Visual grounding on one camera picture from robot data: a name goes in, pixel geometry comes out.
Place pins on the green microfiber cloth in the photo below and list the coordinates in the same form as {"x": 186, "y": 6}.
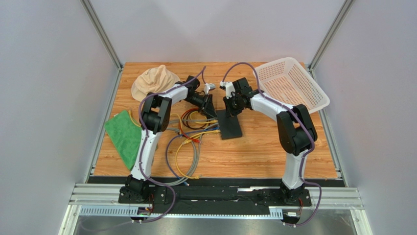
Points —
{"x": 125, "y": 134}

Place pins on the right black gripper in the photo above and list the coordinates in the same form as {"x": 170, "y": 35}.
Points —
{"x": 232, "y": 105}

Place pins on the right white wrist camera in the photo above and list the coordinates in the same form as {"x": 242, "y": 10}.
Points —
{"x": 228, "y": 87}

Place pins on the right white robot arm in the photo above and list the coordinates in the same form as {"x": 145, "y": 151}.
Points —
{"x": 296, "y": 130}

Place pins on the beige bucket hat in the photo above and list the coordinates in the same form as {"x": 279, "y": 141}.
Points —
{"x": 153, "y": 80}

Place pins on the black network switch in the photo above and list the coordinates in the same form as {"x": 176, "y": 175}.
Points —
{"x": 229, "y": 126}

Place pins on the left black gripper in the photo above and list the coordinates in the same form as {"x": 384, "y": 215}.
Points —
{"x": 210, "y": 108}

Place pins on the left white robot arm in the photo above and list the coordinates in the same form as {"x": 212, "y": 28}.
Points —
{"x": 155, "y": 112}

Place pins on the white plastic basket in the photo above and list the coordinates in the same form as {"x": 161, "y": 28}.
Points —
{"x": 286, "y": 80}

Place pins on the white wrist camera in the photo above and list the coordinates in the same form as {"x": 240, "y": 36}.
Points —
{"x": 208, "y": 87}
{"x": 228, "y": 87}

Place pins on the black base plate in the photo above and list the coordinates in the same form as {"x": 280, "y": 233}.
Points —
{"x": 223, "y": 197}

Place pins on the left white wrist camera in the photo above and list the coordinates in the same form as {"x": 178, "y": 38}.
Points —
{"x": 208, "y": 87}

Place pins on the aluminium frame rail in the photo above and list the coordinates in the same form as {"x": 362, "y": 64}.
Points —
{"x": 102, "y": 200}

